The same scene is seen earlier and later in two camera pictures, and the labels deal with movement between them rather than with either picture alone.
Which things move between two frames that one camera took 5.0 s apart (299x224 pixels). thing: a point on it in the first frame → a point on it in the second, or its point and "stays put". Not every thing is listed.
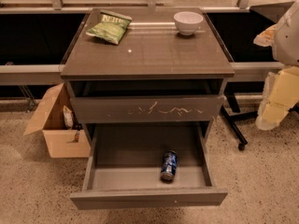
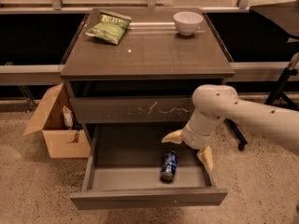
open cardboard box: (49, 119) stays put
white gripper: (287, 40) → (195, 138)
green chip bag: (109, 27) stays put
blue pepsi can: (169, 164) stays put
